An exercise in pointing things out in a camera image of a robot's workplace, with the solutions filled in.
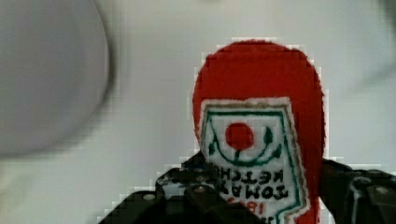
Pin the grey round plate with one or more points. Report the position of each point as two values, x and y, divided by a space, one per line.
54 71

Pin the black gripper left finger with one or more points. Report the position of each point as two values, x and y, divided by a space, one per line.
184 195

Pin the red plush ketchup bottle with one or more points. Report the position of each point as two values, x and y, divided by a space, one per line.
259 120

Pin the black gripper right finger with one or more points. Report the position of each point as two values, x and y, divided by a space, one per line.
357 196

